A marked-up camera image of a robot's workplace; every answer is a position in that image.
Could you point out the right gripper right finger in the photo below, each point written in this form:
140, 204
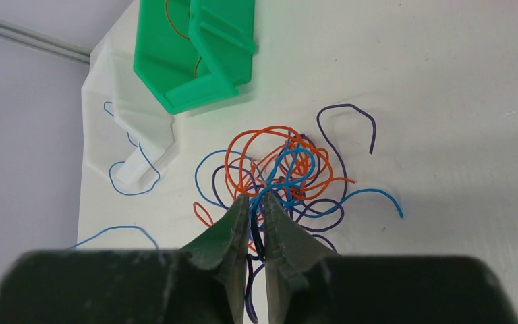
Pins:
307, 282

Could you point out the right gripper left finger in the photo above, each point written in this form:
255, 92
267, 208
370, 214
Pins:
202, 282

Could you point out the white plastic bin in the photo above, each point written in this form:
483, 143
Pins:
128, 135

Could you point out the green plastic bin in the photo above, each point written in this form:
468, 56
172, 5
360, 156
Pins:
194, 53

